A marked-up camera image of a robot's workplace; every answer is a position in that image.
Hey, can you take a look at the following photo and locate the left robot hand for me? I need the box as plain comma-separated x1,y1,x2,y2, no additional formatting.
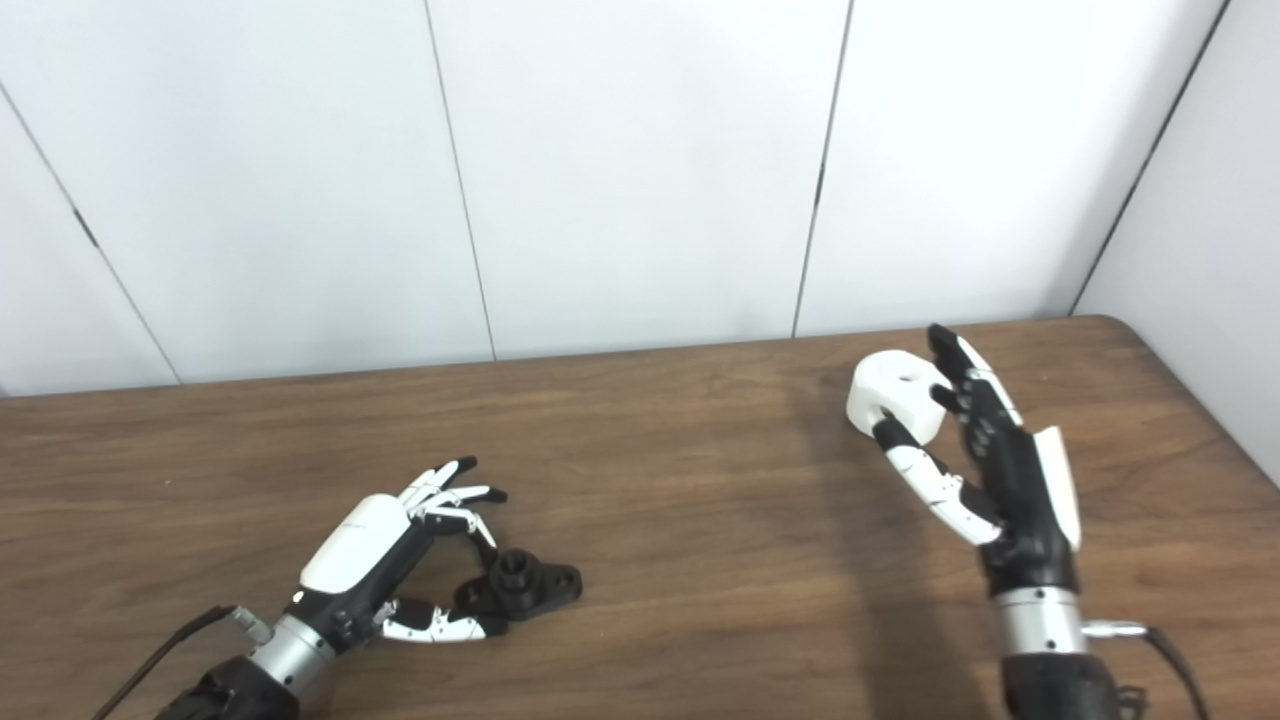
290,456,509,656

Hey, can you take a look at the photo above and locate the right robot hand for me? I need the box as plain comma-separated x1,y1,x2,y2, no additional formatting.
872,323,1084,599

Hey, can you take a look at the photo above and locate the round white piece with holes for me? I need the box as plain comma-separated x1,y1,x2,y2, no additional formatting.
846,350,956,446

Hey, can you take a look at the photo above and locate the black holder with post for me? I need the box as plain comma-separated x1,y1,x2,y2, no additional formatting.
455,548,584,623

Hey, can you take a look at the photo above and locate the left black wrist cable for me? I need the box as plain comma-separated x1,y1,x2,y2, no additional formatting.
92,603,273,720

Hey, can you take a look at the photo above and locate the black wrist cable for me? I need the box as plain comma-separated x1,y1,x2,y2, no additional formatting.
92,603,273,720
1083,620,1211,720

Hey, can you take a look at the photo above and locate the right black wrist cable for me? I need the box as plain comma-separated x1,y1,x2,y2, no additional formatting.
1083,620,1211,720

